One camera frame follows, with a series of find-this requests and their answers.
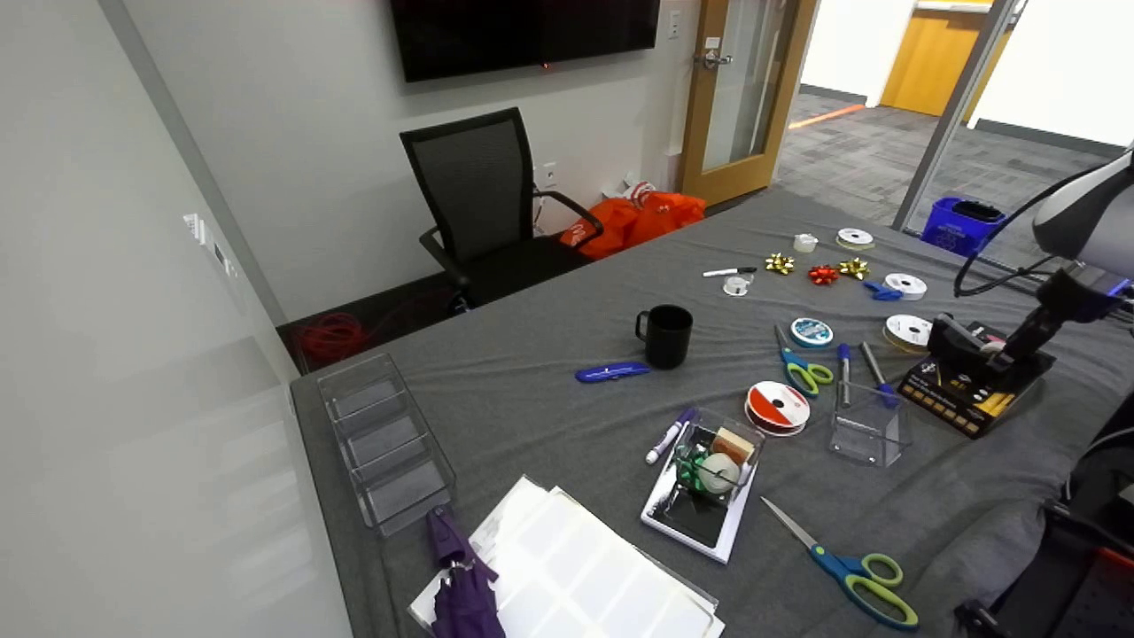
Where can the clear plastic organizer tray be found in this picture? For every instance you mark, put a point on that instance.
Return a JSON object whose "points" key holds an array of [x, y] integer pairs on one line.
{"points": [[385, 446]]}

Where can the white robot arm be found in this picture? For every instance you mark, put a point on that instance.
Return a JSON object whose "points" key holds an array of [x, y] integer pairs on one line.
{"points": [[1100, 218]]}

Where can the large blue green scissors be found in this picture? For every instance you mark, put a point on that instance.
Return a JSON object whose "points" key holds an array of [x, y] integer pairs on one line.
{"points": [[846, 569]]}

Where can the small white tape roll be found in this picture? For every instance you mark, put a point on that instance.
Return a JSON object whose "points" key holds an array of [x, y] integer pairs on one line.
{"points": [[807, 242]]}

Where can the orange bag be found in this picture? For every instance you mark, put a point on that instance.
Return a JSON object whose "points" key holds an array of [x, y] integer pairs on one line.
{"points": [[631, 220]]}

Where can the black mesh office chair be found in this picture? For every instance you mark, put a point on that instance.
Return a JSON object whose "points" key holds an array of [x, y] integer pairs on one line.
{"points": [[473, 188]]}

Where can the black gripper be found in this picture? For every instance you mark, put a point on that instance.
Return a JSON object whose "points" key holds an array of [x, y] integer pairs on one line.
{"points": [[1075, 297]]}

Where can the wooden glass door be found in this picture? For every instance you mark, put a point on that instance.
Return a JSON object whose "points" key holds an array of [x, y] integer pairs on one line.
{"points": [[756, 85]]}

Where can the white empty ribbon spool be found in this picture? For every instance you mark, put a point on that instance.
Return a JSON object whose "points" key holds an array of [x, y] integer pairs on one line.
{"points": [[910, 331], [856, 237]]}

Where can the black wall television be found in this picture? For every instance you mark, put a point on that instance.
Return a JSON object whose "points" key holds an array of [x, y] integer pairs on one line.
{"points": [[519, 34]]}

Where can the black tape dispenser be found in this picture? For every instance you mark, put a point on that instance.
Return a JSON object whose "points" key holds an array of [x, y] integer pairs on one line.
{"points": [[960, 349]]}

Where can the small green scissors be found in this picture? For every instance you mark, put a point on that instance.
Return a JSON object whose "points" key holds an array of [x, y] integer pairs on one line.
{"points": [[807, 373]]}

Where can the green thread bundle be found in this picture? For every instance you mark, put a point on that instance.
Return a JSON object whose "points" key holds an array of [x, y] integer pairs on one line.
{"points": [[688, 477]]}

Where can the white paper sheets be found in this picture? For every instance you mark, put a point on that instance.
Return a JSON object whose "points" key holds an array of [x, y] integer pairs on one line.
{"points": [[579, 581]]}

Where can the beige twine spool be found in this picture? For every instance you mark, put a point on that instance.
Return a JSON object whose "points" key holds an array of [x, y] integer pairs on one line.
{"points": [[736, 446]]}

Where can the black mug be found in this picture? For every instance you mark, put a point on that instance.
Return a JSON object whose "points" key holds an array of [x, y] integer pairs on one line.
{"points": [[669, 343]]}

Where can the white wall switch plate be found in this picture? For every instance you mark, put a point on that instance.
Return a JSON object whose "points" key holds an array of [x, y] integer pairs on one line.
{"points": [[202, 237]]}

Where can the black red equipment stand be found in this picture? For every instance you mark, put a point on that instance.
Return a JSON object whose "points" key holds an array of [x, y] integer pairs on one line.
{"points": [[1065, 569]]}

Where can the black yellow box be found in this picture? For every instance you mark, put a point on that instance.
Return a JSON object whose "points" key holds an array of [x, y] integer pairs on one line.
{"points": [[961, 407]]}

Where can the grey metal partition post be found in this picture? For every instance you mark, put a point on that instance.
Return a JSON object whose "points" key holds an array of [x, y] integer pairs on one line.
{"points": [[951, 120]]}

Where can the blue plastic bin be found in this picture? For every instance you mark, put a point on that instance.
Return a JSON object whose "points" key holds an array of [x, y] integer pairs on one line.
{"points": [[960, 227]]}

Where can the white marker purple cap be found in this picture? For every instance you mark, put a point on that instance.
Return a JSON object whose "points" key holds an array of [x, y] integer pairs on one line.
{"points": [[669, 442]]}

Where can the yellow wooden door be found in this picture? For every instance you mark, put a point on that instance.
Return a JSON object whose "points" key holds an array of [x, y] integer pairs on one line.
{"points": [[934, 57]]}

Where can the white marker black cap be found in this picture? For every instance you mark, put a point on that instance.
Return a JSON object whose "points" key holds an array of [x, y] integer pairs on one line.
{"points": [[726, 276]]}

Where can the white tray black inside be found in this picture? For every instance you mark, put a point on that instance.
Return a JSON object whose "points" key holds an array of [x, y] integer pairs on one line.
{"points": [[695, 526]]}

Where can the teal ribbon spool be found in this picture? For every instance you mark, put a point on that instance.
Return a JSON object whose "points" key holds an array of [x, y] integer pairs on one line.
{"points": [[813, 331]]}

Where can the red gift bow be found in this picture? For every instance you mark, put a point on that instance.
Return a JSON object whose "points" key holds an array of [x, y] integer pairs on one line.
{"points": [[825, 276]]}

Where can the blue marker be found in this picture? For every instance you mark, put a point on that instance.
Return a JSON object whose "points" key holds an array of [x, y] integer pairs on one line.
{"points": [[846, 373]]}

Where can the blue grey pen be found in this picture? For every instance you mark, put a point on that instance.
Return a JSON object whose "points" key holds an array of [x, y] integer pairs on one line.
{"points": [[879, 378]]}

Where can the clear acrylic box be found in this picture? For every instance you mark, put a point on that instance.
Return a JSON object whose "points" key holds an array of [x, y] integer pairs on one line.
{"points": [[869, 437]]}

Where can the red ribbon spool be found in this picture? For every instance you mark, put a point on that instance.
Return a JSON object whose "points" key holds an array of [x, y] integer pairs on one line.
{"points": [[779, 411]]}

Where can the blue marker pen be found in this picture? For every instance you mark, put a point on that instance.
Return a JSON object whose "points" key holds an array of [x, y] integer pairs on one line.
{"points": [[612, 373]]}

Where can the purple cloth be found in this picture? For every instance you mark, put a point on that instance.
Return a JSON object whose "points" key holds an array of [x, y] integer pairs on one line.
{"points": [[461, 591]]}

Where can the gold gift bow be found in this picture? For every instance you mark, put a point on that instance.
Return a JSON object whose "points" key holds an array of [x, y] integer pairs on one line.
{"points": [[852, 266], [779, 264]]}

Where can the grey tablecloth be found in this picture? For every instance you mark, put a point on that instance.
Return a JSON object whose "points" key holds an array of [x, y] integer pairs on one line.
{"points": [[534, 428]]}

